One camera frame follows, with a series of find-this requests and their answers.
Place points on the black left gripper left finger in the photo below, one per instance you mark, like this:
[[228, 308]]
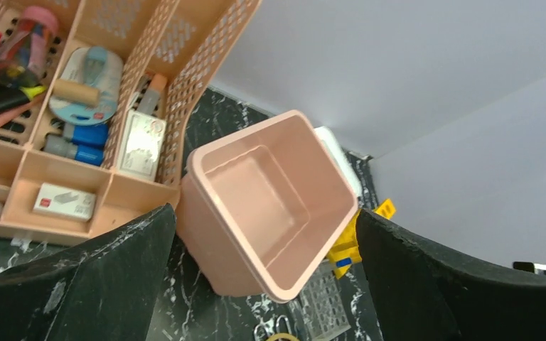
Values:
[[102, 289]]

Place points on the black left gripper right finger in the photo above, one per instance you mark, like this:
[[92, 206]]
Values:
[[423, 290]]

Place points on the pink plastic bin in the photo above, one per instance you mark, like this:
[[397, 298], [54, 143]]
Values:
[[260, 208]]

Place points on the yellow test tube rack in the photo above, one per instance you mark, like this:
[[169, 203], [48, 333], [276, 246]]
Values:
[[344, 253]]

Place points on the clear plastic tube rack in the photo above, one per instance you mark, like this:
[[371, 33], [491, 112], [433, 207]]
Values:
[[322, 308]]

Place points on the white staples box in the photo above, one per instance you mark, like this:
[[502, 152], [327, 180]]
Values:
[[68, 203]]

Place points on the blue cap glue stick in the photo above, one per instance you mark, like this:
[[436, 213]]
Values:
[[85, 144]]

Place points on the white card box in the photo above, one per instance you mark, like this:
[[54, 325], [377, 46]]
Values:
[[141, 145]]

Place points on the white container lid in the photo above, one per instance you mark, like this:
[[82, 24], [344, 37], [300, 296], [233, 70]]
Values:
[[335, 151]]

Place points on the pink desk organizer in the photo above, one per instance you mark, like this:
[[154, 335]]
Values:
[[170, 51]]

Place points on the round tape dispenser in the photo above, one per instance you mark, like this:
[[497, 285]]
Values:
[[87, 91]]

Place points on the black yellow highlighter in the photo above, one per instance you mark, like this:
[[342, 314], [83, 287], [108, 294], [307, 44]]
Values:
[[16, 97]]

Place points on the clear jar of clips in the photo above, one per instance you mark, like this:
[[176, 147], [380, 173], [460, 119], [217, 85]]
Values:
[[23, 55]]

